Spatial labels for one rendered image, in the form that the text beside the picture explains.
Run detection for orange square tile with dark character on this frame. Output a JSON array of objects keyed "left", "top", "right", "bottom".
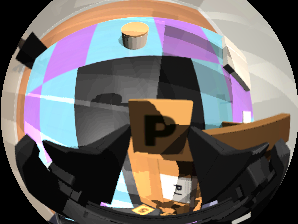
[{"left": 132, "top": 204, "right": 153, "bottom": 216}]

